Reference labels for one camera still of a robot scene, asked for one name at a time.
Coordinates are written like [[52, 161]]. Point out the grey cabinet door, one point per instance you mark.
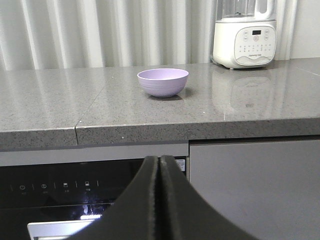
[[270, 189]]

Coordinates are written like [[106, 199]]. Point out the black drawer sterilizer cabinet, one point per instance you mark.
[[60, 201]]

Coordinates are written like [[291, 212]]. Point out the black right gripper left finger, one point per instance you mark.
[[133, 215]]

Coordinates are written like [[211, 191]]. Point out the white corrugated curtain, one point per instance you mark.
[[62, 34]]

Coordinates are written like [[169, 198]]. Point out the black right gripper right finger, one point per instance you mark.
[[185, 215]]

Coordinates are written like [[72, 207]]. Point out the purple plastic bowl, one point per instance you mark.
[[163, 82]]

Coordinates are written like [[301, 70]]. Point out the white blender appliance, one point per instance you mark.
[[244, 33]]

